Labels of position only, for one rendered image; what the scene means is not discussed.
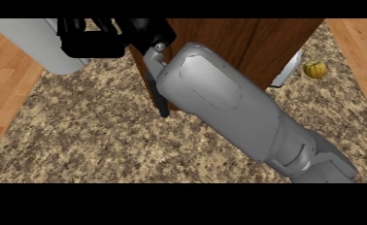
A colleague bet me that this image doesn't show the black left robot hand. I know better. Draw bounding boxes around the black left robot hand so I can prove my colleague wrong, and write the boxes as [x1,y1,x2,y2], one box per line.
[56,17,127,59]

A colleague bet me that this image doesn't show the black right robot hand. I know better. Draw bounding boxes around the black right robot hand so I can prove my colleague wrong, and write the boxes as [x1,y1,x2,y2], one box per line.
[114,17,178,56]

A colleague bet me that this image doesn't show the brown wooden cabinet door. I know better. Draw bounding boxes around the brown wooden cabinet door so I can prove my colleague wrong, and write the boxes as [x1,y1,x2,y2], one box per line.
[127,17,327,113]

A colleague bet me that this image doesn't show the yellow round fruit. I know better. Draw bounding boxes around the yellow round fruit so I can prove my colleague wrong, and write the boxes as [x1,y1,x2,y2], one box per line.
[302,60,330,80]

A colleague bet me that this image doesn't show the silver door handle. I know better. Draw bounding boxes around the silver door handle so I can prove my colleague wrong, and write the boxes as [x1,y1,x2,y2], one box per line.
[268,49,305,88]

